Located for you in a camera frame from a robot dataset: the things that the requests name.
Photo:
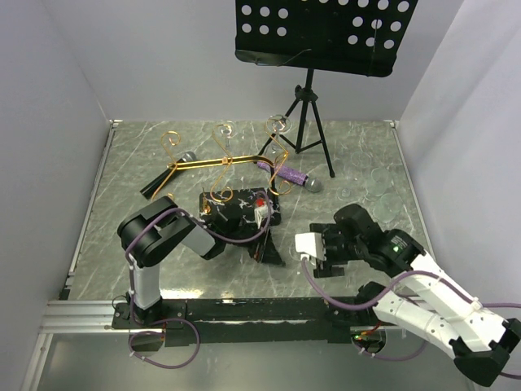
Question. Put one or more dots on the black marble rack base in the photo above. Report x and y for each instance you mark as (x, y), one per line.
(242, 204)

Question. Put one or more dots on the black microphone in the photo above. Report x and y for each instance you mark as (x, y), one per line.
(148, 191)

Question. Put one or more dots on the gold wine glass rack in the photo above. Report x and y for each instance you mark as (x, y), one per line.
(172, 138)

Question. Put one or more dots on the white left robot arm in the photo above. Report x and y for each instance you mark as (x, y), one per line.
(152, 233)

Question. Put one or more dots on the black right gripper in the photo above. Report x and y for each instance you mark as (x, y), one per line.
(324, 268)

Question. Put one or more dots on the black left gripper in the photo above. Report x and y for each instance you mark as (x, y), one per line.
(264, 252)

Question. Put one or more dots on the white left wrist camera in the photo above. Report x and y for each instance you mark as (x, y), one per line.
(261, 212)

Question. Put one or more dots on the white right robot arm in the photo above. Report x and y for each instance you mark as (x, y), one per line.
(420, 298)

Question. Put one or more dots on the purple glitter microphone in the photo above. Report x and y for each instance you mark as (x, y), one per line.
(293, 176)

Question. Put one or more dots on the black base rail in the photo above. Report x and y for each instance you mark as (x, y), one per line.
(246, 320)

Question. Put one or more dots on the black music stand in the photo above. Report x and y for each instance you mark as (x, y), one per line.
(354, 37)

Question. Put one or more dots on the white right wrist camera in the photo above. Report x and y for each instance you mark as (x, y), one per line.
(310, 246)

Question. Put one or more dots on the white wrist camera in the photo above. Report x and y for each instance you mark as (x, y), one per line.
(310, 246)
(261, 212)

